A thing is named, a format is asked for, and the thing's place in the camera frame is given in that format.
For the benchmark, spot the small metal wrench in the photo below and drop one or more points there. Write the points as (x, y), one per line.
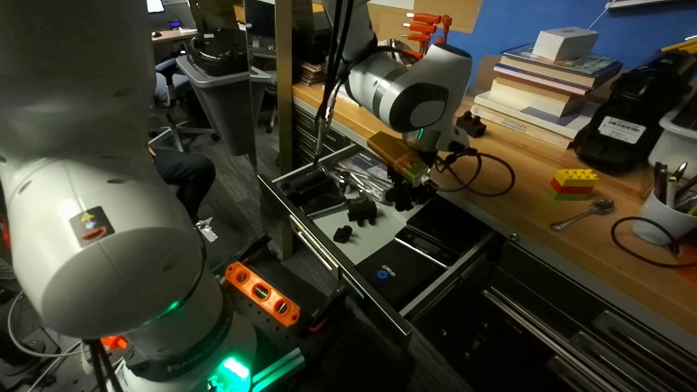
(580, 217)

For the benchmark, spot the lit computer monitor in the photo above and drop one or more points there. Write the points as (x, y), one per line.
(154, 5)

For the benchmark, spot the black parts tray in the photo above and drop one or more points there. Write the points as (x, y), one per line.
(312, 192)

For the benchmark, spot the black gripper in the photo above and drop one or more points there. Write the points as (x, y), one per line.
(437, 164)

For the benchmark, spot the black iFixit case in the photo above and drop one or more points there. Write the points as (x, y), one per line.
(396, 275)

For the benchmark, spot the small white box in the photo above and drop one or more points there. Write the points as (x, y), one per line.
(564, 44)

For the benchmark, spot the small orange clamp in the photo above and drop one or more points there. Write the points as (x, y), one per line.
(114, 341)

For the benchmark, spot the orange spirit level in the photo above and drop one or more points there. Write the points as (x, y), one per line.
(262, 294)

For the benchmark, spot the yellow red green brick stack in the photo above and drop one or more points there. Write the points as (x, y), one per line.
(576, 182)

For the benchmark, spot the white plastic bin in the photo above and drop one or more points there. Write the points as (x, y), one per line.
(679, 143)

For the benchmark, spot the black drawer cabinet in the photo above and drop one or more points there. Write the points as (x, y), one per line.
(312, 131)
(580, 334)

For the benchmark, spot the white cup with pens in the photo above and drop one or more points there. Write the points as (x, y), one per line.
(657, 218)

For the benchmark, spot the stack of books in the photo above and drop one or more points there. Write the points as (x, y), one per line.
(546, 94)

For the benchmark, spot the black notched plastic block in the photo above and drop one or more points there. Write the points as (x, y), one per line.
(472, 126)

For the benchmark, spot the office chair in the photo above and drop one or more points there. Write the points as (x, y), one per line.
(171, 117)

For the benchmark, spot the grey trash bin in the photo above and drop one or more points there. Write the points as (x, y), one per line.
(218, 102)

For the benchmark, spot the red hex key set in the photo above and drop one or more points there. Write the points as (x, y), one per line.
(427, 30)

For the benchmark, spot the cork pin board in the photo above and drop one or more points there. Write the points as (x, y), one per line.
(465, 15)

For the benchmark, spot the grey metal drawer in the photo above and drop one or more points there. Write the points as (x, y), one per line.
(383, 237)

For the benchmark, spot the small black plastic part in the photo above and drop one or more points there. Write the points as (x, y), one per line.
(342, 233)

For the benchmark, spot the black yellow tool case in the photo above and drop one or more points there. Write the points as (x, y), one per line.
(624, 110)

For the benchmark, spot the clear plastic bags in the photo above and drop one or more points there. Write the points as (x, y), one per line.
(363, 171)

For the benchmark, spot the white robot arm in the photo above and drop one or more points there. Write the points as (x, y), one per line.
(94, 240)

